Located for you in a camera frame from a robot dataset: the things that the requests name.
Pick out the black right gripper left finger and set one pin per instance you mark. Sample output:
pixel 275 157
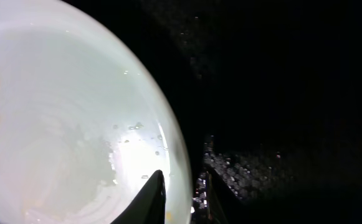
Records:
pixel 148 207

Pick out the round black serving tray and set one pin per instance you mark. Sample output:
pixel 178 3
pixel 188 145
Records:
pixel 272 89

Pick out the mint green plate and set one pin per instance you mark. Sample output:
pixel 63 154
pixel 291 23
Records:
pixel 83 124

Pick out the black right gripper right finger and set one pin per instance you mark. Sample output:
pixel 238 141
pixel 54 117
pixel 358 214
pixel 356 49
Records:
pixel 222 204

